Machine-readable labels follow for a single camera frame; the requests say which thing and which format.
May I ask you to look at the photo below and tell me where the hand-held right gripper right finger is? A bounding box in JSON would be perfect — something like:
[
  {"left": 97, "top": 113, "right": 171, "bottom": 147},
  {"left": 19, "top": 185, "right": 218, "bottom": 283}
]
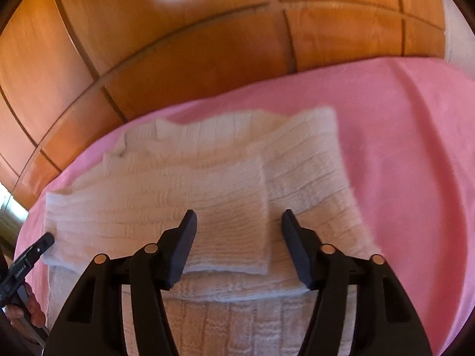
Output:
[{"left": 281, "top": 209, "right": 433, "bottom": 356}]

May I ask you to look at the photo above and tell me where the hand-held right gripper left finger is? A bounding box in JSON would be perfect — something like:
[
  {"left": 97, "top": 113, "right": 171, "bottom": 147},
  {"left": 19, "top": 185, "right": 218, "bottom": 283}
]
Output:
[{"left": 44, "top": 209, "right": 197, "bottom": 356}]

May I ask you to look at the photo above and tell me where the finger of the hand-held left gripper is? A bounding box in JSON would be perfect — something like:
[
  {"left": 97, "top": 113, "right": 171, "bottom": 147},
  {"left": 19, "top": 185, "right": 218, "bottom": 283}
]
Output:
[{"left": 22, "top": 232, "right": 55, "bottom": 264}]

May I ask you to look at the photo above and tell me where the white knit sweater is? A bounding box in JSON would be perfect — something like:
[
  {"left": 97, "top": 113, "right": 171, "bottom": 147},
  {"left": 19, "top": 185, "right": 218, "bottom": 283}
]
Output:
[{"left": 42, "top": 107, "right": 383, "bottom": 356}]

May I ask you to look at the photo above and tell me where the person's left hand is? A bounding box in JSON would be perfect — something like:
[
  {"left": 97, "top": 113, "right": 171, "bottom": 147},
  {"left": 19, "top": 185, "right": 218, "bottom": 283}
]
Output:
[{"left": 8, "top": 284, "right": 48, "bottom": 329}]

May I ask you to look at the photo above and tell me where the pink blanket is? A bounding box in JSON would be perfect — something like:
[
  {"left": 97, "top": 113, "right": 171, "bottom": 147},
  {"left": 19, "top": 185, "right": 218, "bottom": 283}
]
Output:
[{"left": 14, "top": 57, "right": 475, "bottom": 356}]

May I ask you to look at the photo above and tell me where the wooden panelled wardrobe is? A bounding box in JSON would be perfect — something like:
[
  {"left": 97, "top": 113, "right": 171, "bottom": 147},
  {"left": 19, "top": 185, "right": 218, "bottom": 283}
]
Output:
[{"left": 0, "top": 0, "right": 448, "bottom": 210}]

